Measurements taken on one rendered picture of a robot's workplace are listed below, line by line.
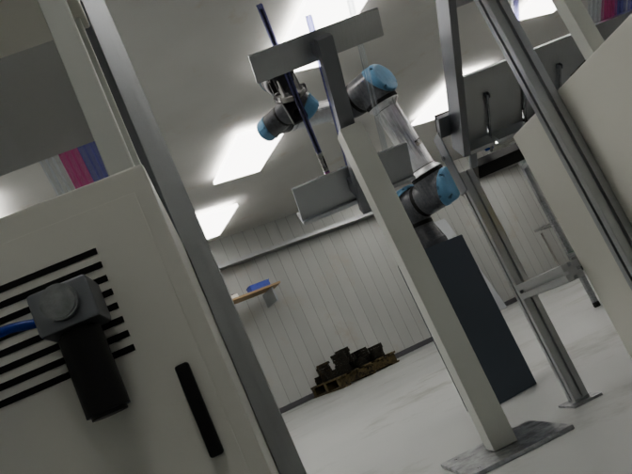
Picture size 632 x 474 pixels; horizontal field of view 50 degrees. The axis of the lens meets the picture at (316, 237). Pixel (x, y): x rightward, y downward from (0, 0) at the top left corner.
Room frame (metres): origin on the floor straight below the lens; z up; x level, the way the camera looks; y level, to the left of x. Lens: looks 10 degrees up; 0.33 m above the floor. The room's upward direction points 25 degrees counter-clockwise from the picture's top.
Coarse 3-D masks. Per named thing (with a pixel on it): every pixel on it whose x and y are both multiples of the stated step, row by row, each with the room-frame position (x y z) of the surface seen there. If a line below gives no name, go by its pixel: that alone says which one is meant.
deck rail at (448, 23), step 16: (448, 0) 1.45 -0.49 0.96; (448, 16) 1.49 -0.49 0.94; (448, 32) 1.52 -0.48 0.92; (448, 48) 1.56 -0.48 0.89; (448, 64) 1.60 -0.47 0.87; (448, 80) 1.64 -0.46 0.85; (448, 96) 1.68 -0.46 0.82; (464, 96) 1.64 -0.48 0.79; (464, 112) 1.67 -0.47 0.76; (464, 128) 1.70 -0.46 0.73; (464, 144) 1.73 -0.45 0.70
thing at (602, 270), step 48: (624, 48) 1.04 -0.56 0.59; (576, 96) 1.21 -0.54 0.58; (624, 96) 1.10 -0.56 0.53; (528, 144) 1.44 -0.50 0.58; (624, 144) 1.16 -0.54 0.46; (576, 192) 1.36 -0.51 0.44; (624, 192) 1.22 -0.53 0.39; (576, 240) 1.45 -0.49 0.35; (624, 288) 1.37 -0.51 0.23; (624, 336) 1.46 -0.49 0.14
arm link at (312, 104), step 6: (306, 96) 1.92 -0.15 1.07; (312, 96) 1.94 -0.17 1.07; (306, 102) 1.92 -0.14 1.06; (312, 102) 1.93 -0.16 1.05; (318, 102) 1.95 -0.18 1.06; (276, 108) 1.96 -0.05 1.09; (282, 108) 1.94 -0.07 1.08; (306, 108) 1.93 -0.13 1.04; (312, 108) 1.93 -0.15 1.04; (276, 114) 1.96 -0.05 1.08; (282, 114) 1.95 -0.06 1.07; (312, 114) 1.94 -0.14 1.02; (282, 120) 1.97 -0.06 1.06; (288, 120) 1.97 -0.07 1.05
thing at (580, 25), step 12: (552, 0) 1.15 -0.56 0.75; (564, 0) 1.13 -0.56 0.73; (576, 0) 1.13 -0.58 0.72; (564, 12) 1.14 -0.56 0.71; (576, 12) 1.13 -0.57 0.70; (576, 24) 1.13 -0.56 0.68; (588, 24) 1.13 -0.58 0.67; (576, 36) 1.14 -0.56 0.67; (588, 36) 1.13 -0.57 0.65; (600, 36) 1.13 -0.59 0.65; (588, 48) 1.13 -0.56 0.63
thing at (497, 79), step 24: (600, 24) 1.72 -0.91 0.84; (552, 48) 1.70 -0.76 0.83; (576, 48) 1.73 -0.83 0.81; (480, 72) 1.66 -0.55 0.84; (504, 72) 1.69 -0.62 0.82; (552, 72) 1.75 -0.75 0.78; (480, 96) 1.70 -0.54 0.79; (504, 96) 1.74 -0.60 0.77; (480, 120) 1.75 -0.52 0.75; (504, 120) 1.79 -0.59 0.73
